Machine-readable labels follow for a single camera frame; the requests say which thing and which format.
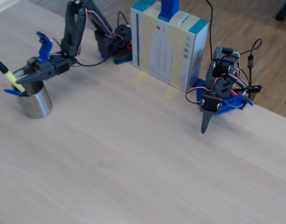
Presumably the right arm gray gripper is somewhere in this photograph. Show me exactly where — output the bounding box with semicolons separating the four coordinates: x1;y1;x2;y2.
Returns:
13;57;57;84

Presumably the left arm gray gripper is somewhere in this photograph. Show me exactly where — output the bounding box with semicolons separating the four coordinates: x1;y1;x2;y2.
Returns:
199;91;223;134

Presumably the yellow highlighter pen black cap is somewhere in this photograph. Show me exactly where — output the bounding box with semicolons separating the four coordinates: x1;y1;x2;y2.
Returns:
0;58;26;93

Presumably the blue ballpoint pen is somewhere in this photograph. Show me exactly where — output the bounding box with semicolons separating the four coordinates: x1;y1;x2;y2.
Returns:
3;89;28;97

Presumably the silver metal cup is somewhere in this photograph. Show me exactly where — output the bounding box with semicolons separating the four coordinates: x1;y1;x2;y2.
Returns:
11;80;53;119

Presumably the beige masking tape strip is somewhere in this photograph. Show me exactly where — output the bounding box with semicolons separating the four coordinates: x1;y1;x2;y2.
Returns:
133;1;164;89
164;10;192;101

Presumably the white teal cardboard box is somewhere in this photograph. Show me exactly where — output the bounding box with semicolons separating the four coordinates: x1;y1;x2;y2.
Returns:
130;0;209;93

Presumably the black chair base leg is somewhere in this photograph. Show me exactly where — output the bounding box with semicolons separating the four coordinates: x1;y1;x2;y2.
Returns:
275;0;286;21

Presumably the wrist camera board blue mount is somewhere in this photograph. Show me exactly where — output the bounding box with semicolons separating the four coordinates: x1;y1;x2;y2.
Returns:
36;32;53;63

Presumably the blue base plate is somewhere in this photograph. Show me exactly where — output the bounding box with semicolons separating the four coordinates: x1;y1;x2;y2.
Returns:
192;78;254;115
100;50;134;65

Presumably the left arm tricolor servo wire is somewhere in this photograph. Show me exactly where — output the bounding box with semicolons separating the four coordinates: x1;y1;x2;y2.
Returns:
185;87;214;105

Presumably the arm tricolor servo wire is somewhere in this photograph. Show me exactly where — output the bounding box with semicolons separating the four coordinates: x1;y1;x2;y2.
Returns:
49;7;125;67
185;87;214;105

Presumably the right arm tricolor servo wire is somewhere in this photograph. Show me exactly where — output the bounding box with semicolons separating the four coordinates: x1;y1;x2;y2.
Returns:
49;7;125;67

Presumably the black camera cable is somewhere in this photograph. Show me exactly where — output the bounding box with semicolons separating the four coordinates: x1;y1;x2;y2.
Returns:
50;38;113;68

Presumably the black USB cable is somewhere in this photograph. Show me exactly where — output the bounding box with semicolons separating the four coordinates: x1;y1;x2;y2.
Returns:
240;38;263;94

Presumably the thin black power cable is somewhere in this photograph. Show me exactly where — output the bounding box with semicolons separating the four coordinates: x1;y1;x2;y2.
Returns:
205;0;214;63

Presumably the blue camera stand post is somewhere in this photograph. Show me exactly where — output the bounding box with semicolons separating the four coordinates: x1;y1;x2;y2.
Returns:
158;0;180;21

